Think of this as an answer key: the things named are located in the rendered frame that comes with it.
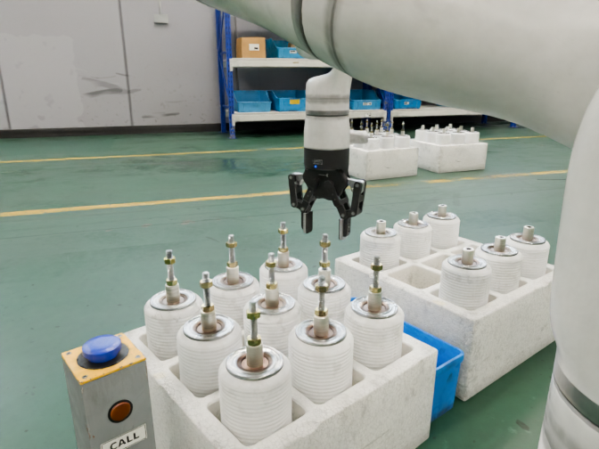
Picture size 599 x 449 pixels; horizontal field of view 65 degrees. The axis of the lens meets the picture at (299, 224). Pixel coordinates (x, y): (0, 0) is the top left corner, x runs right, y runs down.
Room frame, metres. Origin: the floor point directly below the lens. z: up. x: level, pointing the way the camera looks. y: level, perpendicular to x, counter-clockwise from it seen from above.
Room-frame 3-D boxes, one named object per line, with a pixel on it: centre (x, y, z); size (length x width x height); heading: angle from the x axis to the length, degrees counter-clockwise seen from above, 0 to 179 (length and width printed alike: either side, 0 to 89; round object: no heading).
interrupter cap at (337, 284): (0.77, -0.04, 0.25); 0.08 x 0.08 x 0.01
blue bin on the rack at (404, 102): (5.78, -1.18, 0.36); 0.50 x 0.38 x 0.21; 19
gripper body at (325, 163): (0.77, -0.04, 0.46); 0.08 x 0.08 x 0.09
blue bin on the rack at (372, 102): (5.64, -0.68, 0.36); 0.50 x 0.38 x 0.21; 19
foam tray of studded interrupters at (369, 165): (3.07, -0.50, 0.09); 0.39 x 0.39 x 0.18; 25
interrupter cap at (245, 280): (0.78, 0.12, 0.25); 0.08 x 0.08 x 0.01
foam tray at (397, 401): (0.69, 0.05, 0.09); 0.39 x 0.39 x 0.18; 40
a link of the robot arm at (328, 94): (0.77, -0.05, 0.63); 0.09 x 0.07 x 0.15; 67
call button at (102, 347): (0.45, 0.22, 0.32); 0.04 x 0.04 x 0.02
